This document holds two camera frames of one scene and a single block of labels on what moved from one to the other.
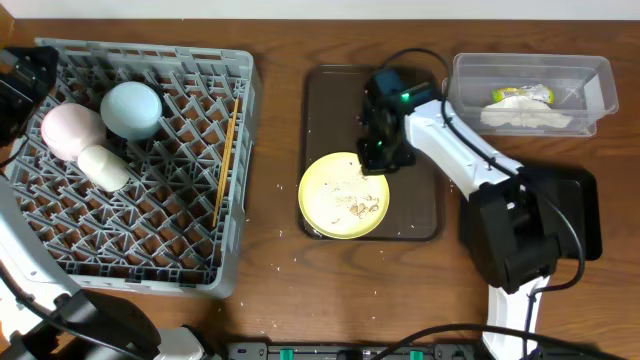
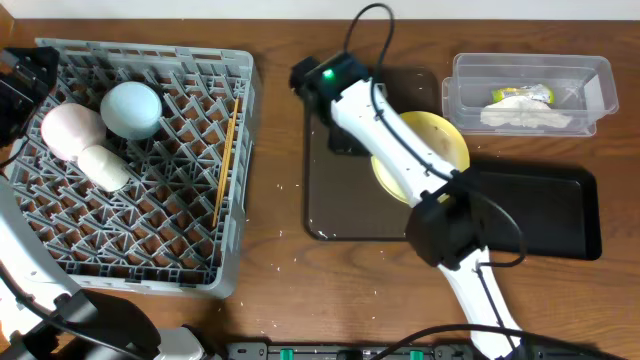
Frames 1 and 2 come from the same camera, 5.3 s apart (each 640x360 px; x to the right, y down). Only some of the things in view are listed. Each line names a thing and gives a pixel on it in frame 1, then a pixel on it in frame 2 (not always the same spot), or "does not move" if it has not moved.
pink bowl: [67, 128] does not move
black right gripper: [382, 161] → [304, 76]
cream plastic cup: [105, 168] does not move
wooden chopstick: [225, 175] does not move
